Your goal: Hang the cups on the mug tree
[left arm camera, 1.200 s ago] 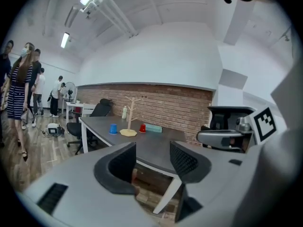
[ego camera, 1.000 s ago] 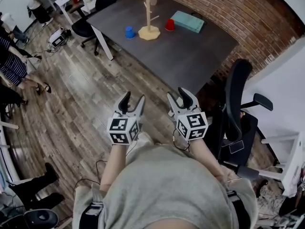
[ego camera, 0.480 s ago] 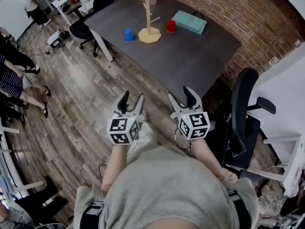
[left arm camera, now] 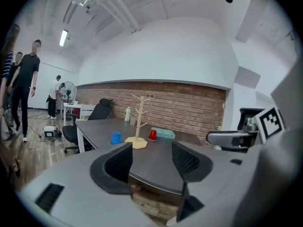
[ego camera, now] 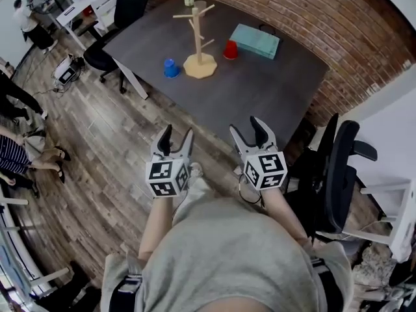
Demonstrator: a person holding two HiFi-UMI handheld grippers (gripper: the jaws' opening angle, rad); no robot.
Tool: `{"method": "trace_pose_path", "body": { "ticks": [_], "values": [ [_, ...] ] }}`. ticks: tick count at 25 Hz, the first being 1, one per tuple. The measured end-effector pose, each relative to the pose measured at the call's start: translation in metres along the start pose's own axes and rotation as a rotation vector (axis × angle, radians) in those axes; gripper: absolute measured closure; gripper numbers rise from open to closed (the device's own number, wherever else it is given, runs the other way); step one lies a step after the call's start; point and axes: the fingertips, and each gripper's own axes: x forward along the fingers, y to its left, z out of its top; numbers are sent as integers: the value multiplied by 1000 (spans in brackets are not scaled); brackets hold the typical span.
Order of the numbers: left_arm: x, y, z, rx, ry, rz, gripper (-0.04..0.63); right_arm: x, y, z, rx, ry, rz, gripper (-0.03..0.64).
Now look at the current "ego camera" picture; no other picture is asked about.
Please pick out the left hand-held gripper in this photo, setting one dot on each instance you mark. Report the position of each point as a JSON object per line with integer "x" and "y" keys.
{"x": 161, "y": 171}

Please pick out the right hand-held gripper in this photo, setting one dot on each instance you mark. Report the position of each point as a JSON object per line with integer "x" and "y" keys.
{"x": 268, "y": 166}

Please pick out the blue plastic cup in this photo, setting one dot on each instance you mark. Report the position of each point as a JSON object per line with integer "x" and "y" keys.
{"x": 171, "y": 68}

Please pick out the wooden mug tree stand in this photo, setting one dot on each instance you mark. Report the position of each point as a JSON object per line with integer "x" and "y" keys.
{"x": 200, "y": 67}

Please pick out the red plastic cup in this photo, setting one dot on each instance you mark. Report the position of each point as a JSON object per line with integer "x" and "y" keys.
{"x": 230, "y": 50}

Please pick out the person's right forearm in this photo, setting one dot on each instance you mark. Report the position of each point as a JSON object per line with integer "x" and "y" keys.
{"x": 284, "y": 213}

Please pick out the person's left forearm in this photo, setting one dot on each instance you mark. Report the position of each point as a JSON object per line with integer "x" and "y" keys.
{"x": 159, "y": 219}

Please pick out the person's white shoe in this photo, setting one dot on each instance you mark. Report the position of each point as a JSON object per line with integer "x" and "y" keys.
{"x": 196, "y": 172}

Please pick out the person's grey trousers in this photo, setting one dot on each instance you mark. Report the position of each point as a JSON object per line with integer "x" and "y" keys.
{"x": 198, "y": 197}

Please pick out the white table leg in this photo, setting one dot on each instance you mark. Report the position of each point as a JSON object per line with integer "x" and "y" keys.
{"x": 131, "y": 76}

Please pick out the black mesh office chair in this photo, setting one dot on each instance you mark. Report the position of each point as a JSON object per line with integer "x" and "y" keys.
{"x": 338, "y": 161}

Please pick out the black padded office chair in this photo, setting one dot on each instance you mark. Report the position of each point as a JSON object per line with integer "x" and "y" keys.
{"x": 97, "y": 57}

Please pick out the person's grey shirt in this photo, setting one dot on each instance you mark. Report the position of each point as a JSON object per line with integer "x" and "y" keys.
{"x": 227, "y": 255}

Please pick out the white floor device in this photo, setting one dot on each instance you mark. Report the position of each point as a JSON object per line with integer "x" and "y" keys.
{"x": 65, "y": 73}

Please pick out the white desk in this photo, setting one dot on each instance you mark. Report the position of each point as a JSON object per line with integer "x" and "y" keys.
{"x": 84, "y": 5}
{"x": 383, "y": 185}

